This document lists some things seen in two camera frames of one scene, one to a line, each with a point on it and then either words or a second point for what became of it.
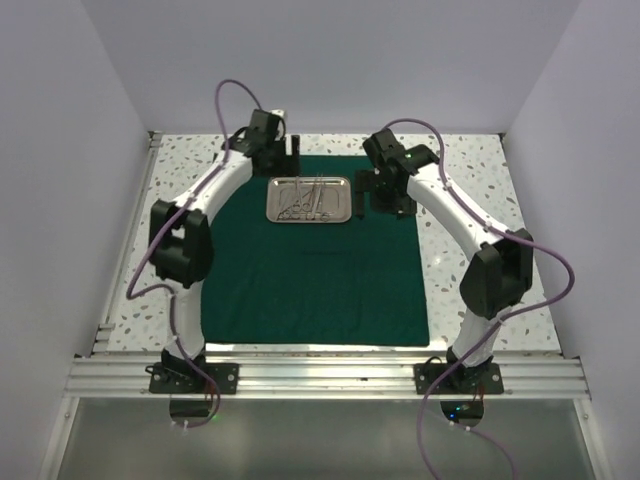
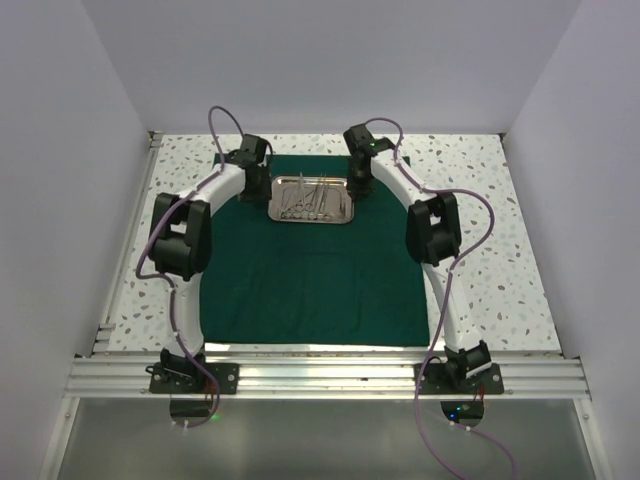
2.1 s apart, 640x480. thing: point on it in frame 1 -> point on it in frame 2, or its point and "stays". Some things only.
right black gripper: (366, 181) -> (356, 190)
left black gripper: (288, 165) -> (264, 193)
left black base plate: (182, 378) stays
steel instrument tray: (308, 199) stays
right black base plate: (460, 379) stays
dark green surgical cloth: (359, 282) stays
